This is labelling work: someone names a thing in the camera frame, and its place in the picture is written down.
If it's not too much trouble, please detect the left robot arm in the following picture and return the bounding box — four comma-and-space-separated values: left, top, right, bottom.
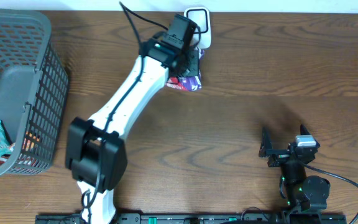
65, 14, 201, 223

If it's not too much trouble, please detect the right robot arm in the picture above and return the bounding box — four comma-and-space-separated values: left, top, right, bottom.
259, 125, 331, 223

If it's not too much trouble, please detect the purple red snack packet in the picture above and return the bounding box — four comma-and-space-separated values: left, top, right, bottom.
165, 47, 204, 91

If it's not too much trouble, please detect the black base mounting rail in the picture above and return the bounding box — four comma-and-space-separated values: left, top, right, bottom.
34, 212, 347, 224

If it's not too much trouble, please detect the grey plastic mesh basket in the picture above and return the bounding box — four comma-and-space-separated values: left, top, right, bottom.
0, 9, 69, 176

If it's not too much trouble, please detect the white barcode scanner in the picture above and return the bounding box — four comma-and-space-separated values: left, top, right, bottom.
184, 6, 212, 49

